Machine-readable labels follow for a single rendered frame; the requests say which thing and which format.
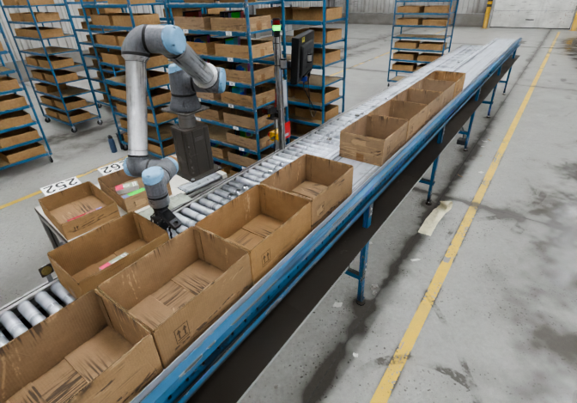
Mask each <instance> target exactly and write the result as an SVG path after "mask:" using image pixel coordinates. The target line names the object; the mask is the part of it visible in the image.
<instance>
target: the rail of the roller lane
mask: <svg viewBox="0 0 577 403"><path fill-rule="evenodd" d="M461 46H463V45H461ZM461 46H459V47H457V48H455V49H454V50H452V51H450V52H449V53H451V52H454V51H455V50H457V49H458V48H460V47H461ZM449 53H447V54H445V55H443V56H442V57H440V58H437V59H436V60H435V61H433V62H431V63H429V64H427V65H425V66H423V67H422V68H421V69H419V70H417V71H415V72H413V73H411V74H410V75H408V76H406V77H405V78H403V79H401V80H399V81H398V82H395V83H394V84H393V85H391V86H389V87H387V88H386V89H383V90H381V91H380V92H379V93H377V94H375V95H373V96H371V97H369V98H367V99H366V100H364V101H362V102H361V103H359V104H357V105H355V106H354V107H352V108H350V109H349V110H347V111H345V112H343V113H341V114H339V115H338V116H337V117H335V118H333V119H331V120H329V121H327V122H325V123H324V124H323V125H320V126H318V127H317V128H315V129H313V130H311V131H310V132H308V133H306V134H305V135H303V136H301V137H299V138H297V139H295V140H294V141H293V142H291V143H288V144H287V145H286V149H285V150H287V149H288V147H289V146H290V147H292V146H293V144H294V143H297V142H298V141H301V140H302V138H306V137H307V136H310V135H311V134H312V133H313V134H314V133H315V132H316V131H319V129H322V128H323V126H326V125H329V124H330V123H331V122H333V121H334V120H337V119H340V117H341V116H344V115H345V114H347V113H349V112H350V111H353V109H356V108H357V107H359V106H361V104H364V103H365V102H367V101H370V100H372V99H373V98H374V97H375V96H377V95H380V94H382V92H385V91H387V90H388V89H390V88H391V87H393V86H395V85H397V84H398V83H400V82H402V81H403V80H404V79H406V78H408V77H410V76H412V75H414V74H415V73H417V72H418V71H420V70H422V69H424V68H426V67H427V66H429V65H431V64H432V63H434V62H436V61H438V60H439V59H441V58H443V57H445V56H446V55H448V54H449ZM282 151H283V150H282V149H279V150H276V151H275V152H273V153H271V154H269V155H268V156H266V157H264V158H262V159H261V160H259V161H257V162H255V163H253V164H252V165H250V166H249V167H247V168H244V169H243V170H242V171H240V172H238V173H237V174H234V175H232V176H231V177H229V178H227V179H225V180H224V181H222V182H220V183H219V184H217V185H215V186H213V187H211V188H210V189H208V190H206V191H205V192H202V193H200V194H199V195H197V196H196V197H194V198H193V199H192V200H190V201H188V202H186V203H184V204H182V205H180V206H178V207H176V208H175V209H173V210H171V212H172V213H175V212H178V213H179V214H181V210H182V209H183V208H184V207H187V208H189V209H190V205H191V203H193V202H195V203H198V200H199V199H200V198H206V196H207V194H208V193H210V192H211V193H213V194H214V191H215V189H216V188H219V189H222V186H223V185H224V184H226V185H228V183H229V181H231V180H235V179H236V177H237V176H240V177H242V175H243V173H248V172H249V170H250V169H251V168H252V169H255V167H256V166H257V165H259V166H260V165H261V163H262V162H266V161H267V159H269V158H270V159H271V158H272V157H273V156H277V154H278V153H279V152H281V153H282ZM181 215H182V214H181ZM53 280H54V281H52V282H50V283H49V282H48V281H46V282H45V283H43V284H41V285H39V286H38V287H36V288H34V289H32V290H30V291H29V292H27V293H26V294H24V295H23V296H21V297H18V298H16V299H15V300H14V301H12V302H9V303H8V304H6V305H4V306H2V307H1V308H0V315H1V314H2V313H3V312H5V311H12V312H13V313H14V314H15V315H16V316H17V317H18V318H19V319H20V320H21V319H22V318H24V317H23V316H22V315H21V313H20V312H19V311H18V310H17V306H18V305H19V303H20V302H23V301H30V302H31V303H32V304H33V305H34V306H35V307H36V308H41V306H40V305H39V304H38V303H37V302H36V301H35V300H34V297H35V295H36V294H37V293H38V292H40V291H42V290H44V291H46V292H47V293H48V294H49V295H50V296H52V297H53V298H54V299H55V298H57V296H56V295H55V294H54V293H52V292H51V286H52V285H53V284H54V283H56V282H60V281H59V279H58V276H56V277H54V278H53Z"/></svg>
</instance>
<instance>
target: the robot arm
mask: <svg viewBox="0 0 577 403"><path fill-rule="evenodd" d="M150 53H160V54H162V55H164V56H165V57H166V58H169V59H170V60H171V61H173V62H174V64H170V65H169V66H168V75H169V82H170V89H171V95H172V97H171V101H170V105H169V106H170V110H172V111H175V112H182V113H184V112H192V111H196V110H198V109H200V108H201V104H200V102H199V100H198V97H197V93H196V92H202V93H217V94H219V93H223V92H224V91H225V88H226V71H225V69H224V68H221V67H215V66H214V65H213V64H210V63H206V62H204V61H203V60H202V59H201V58H200V56H199V55H198V54H197V53H196V52H195V51H194V50H193V49H192V48H191V47H190V46H189V45H188V44H187V43H186V39H185V36H184V32H183V31H182V29H181V28H180V27H178V26H174V25H151V24H142V25H139V26H137V27H134V28H133V29H132V30H131V31H130V32H129V33H128V34H127V36H126V37H125V40H124V41H123V44H122V47H121V56H122V57H123V58H124V59H125V77H126V104H127V131H128V157H126V158H125V160H124V164H123V168H124V171H125V173H126V174H127V175H128V176H133V177H142V180H143V184H144V187H145V191H146V194H147V197H148V201H149V206H150V207H151V208H153V210H154V213H153V215H151V216H150V219H151V222H152V219H153V220H154V223H155V224H157V225H158V226H160V227H162V228H163V229H164V230H166V231H167V232H168V235H169V239H172V238H173V237H175V234H176V231H177V228H179V227H180V226H181V224H182V222H181V221H180V220H179V219H178V218H177V217H176V216H175V215H174V214H173V213H172V212H171V211H170V210H169V209H168V206H169V203H170V198H169V194H168V190H167V183H168V182H169V181H170V180H171V179H172V178H173V177H174V176H175V175H176V174H177V172H178V170H179V165H178V163H177V162H176V161H175V160H174V159H173V158H172V157H164V158H162V160H156V159H149V153H148V115H147V71H146V63H147V61H148V60H149V54H150Z"/></svg>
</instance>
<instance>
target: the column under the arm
mask: <svg viewBox="0 0 577 403"><path fill-rule="evenodd" d="M171 133H172V136H173V144H174V148H175V152H176V156H177V161H178V165H179V170H178V172H177V175H178V176H180V177H182V178H184V179H186V180H188V181H190V182H192V183H193V182H195V181H197V180H201V179H202V178H204V177H206V176H208V175H211V174H213V173H215V172H217V171H219V170H222V169H223V167H221V166H219V165H216V164H214V162H213V156H212V150H211V145H210V135H209V128H208V125H207V124H205V123H202V122H199V121H196V126H194V127H190V128H181V127H179V124H177V125H172V126H171Z"/></svg>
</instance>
